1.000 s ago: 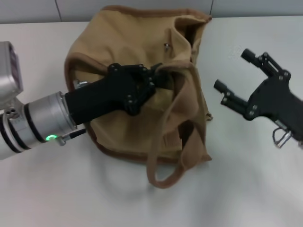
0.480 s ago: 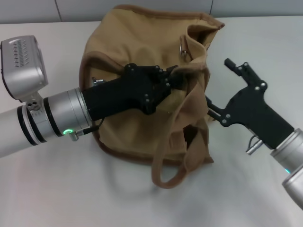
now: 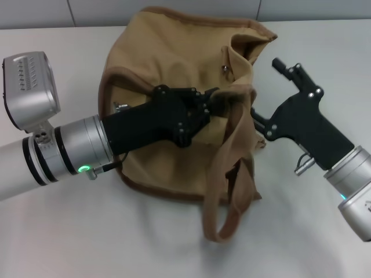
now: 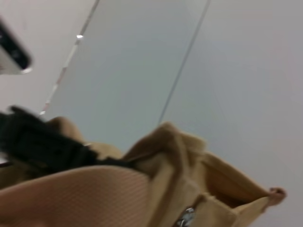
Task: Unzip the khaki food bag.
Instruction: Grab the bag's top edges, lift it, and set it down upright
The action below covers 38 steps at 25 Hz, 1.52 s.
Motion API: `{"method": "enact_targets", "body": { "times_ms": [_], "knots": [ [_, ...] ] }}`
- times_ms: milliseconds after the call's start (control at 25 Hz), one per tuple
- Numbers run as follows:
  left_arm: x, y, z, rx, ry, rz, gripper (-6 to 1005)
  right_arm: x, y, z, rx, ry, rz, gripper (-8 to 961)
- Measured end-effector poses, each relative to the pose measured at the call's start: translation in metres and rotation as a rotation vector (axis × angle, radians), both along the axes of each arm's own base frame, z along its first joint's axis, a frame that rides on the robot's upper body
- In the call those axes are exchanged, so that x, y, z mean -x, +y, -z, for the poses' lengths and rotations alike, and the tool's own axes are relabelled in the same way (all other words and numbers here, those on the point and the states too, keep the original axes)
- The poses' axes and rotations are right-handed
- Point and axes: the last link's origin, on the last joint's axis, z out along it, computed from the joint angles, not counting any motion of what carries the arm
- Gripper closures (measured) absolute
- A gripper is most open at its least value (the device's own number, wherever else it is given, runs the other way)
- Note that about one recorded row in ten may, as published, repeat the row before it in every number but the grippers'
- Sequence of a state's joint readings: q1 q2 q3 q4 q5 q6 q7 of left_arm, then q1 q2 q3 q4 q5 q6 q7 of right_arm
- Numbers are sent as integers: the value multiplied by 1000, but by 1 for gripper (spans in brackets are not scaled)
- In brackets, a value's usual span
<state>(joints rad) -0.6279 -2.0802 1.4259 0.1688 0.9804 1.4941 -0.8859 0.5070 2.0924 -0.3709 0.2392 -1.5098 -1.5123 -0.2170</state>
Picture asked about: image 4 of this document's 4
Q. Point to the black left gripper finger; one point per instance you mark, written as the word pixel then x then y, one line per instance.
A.
pixel 109 162

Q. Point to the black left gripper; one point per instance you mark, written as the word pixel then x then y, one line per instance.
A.
pixel 35 142

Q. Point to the khaki fabric food bag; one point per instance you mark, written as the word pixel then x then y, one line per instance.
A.
pixel 170 165

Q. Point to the silver metal zipper pull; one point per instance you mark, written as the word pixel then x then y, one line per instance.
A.
pixel 187 215

